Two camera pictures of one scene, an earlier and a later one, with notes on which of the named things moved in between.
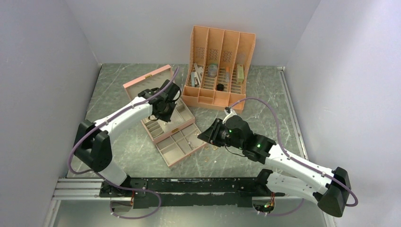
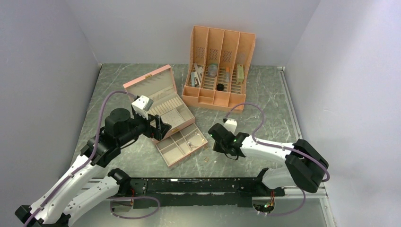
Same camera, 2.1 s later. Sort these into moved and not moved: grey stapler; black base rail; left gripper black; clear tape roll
Moved: left gripper black
Not moved: grey stapler; clear tape roll; black base rail
